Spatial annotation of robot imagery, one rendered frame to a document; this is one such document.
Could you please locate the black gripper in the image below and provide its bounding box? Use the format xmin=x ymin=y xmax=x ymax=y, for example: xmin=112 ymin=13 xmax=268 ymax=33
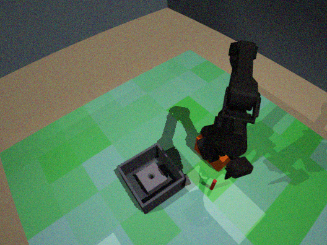
xmin=201 ymin=124 xmax=253 ymax=180

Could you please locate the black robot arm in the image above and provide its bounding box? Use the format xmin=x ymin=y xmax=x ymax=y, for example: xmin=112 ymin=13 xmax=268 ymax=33
xmin=197 ymin=40 xmax=261 ymax=163

